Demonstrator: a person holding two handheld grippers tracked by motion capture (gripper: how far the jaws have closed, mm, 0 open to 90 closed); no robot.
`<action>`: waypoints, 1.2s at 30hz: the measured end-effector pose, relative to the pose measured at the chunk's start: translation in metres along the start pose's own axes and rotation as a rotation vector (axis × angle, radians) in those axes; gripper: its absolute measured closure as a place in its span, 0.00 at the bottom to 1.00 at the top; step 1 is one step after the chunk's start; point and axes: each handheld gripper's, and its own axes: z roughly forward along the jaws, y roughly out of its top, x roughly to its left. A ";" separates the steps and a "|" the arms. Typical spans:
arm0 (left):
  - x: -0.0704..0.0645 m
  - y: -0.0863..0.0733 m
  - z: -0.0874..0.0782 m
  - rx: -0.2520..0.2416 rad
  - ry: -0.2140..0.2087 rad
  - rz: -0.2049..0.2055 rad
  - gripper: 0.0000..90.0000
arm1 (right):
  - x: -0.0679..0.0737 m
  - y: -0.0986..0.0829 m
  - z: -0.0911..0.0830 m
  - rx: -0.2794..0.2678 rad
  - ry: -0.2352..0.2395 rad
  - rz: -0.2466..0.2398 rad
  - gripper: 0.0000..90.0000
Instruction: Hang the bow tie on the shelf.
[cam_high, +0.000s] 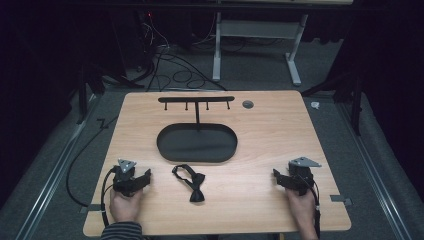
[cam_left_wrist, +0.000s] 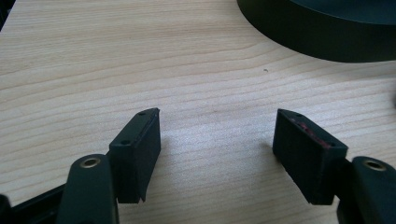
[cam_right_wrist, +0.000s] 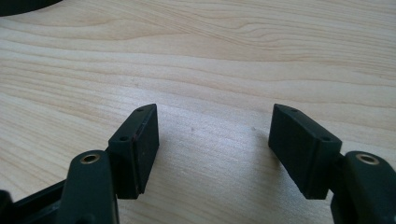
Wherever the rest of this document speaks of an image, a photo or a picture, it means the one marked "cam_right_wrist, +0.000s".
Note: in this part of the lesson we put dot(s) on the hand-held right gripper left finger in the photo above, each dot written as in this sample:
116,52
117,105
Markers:
137,155

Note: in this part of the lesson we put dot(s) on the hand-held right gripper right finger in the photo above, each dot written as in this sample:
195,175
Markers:
302,149

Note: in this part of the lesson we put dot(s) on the black round object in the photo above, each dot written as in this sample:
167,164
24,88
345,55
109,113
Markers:
21,4

